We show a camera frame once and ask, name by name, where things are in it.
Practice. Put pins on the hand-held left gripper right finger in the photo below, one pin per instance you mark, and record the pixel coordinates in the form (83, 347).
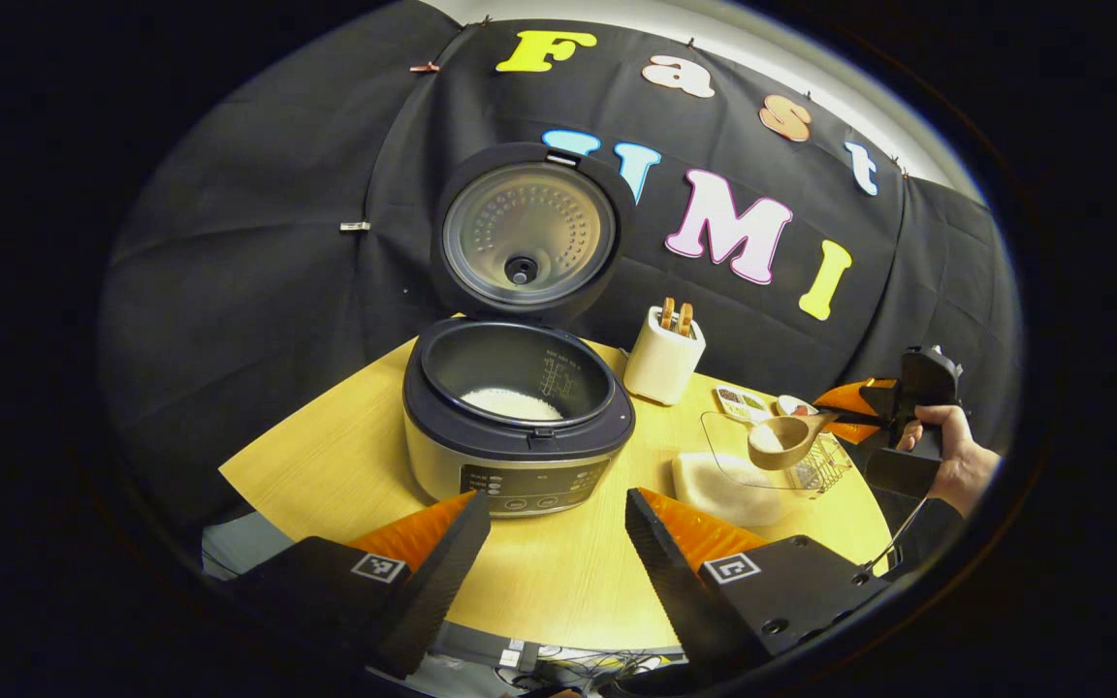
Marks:
(665, 582)

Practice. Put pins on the white toaster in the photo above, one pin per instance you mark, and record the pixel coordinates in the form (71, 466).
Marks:
(660, 368)

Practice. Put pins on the grey rice cooker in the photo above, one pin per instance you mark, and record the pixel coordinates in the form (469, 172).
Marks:
(520, 456)

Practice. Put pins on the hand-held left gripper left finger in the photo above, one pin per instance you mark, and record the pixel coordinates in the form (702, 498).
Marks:
(442, 572)

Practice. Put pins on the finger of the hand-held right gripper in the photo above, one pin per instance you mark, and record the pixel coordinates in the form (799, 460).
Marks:
(864, 397)
(854, 433)

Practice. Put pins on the white divided bean dish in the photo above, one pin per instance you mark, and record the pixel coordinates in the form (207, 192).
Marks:
(741, 399)

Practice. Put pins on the clear box of white rice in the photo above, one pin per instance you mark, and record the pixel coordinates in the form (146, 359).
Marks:
(723, 494)

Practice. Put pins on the red cloth clip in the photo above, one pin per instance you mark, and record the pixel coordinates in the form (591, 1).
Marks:
(425, 68)

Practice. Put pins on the toasted bread slice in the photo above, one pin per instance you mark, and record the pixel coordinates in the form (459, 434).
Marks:
(686, 320)
(667, 313)

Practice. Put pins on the wooden spoon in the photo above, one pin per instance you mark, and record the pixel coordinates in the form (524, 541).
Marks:
(791, 441)

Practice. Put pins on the white round plate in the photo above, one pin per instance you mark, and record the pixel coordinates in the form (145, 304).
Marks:
(796, 405)

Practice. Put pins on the white rice layer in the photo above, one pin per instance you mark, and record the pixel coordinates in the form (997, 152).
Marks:
(512, 404)

